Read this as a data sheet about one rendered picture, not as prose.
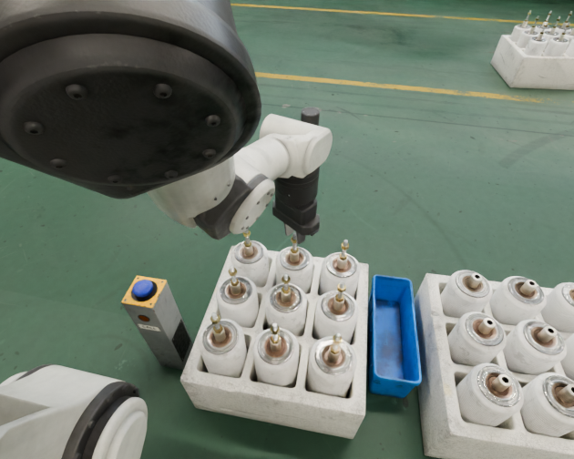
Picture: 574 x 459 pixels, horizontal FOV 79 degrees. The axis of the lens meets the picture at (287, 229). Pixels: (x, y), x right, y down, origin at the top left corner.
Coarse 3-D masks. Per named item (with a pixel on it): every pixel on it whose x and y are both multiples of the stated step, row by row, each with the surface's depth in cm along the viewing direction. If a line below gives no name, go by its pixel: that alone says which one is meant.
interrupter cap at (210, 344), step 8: (208, 328) 74; (224, 328) 74; (232, 328) 74; (208, 336) 73; (232, 336) 73; (208, 344) 72; (216, 344) 72; (224, 344) 72; (232, 344) 72; (216, 352) 70; (224, 352) 70
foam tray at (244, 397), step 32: (256, 320) 84; (192, 352) 78; (192, 384) 74; (224, 384) 73; (256, 384) 73; (352, 384) 75; (256, 416) 82; (288, 416) 78; (320, 416) 74; (352, 416) 71
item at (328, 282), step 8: (328, 256) 89; (352, 256) 89; (328, 272) 85; (320, 280) 92; (328, 280) 85; (336, 280) 84; (344, 280) 83; (352, 280) 84; (320, 288) 92; (328, 288) 87; (336, 288) 85; (352, 288) 87; (352, 296) 90
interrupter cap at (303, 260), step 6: (282, 252) 89; (288, 252) 89; (300, 252) 89; (306, 252) 89; (282, 258) 88; (288, 258) 88; (300, 258) 88; (306, 258) 88; (282, 264) 86; (288, 264) 86; (294, 264) 86; (300, 264) 86; (306, 264) 86
